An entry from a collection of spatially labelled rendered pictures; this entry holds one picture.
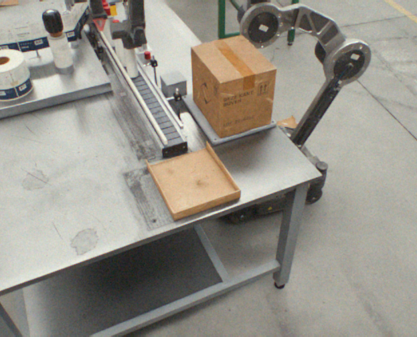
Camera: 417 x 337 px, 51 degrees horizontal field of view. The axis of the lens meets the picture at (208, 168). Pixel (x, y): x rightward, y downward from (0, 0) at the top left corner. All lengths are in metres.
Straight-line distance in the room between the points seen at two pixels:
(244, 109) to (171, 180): 0.41
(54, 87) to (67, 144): 0.37
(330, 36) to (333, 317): 1.35
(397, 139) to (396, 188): 0.49
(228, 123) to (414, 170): 1.68
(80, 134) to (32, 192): 0.35
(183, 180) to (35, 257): 0.58
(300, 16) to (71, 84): 1.09
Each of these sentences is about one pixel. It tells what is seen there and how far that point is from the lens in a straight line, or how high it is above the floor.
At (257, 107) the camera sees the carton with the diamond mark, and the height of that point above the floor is 0.96.
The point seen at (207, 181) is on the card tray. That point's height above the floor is 0.83.
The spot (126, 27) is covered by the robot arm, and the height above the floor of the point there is 1.23.
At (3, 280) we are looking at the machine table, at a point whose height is 0.83.
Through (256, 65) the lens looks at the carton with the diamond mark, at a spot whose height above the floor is 1.12.
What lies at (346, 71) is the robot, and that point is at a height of 0.85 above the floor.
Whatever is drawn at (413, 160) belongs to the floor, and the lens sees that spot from 3.24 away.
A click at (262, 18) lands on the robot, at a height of 1.18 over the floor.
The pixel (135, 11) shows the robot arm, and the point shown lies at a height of 1.33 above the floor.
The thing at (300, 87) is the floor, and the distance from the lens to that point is 3.70.
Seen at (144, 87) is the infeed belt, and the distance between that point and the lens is 2.09.
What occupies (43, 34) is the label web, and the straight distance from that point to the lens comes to 2.43.
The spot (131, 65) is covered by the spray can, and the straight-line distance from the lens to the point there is 2.13.
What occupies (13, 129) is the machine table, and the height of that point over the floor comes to 0.83.
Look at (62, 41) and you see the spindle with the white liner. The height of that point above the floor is 1.05.
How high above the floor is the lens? 2.02
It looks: 44 degrees down
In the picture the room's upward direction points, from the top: 1 degrees counter-clockwise
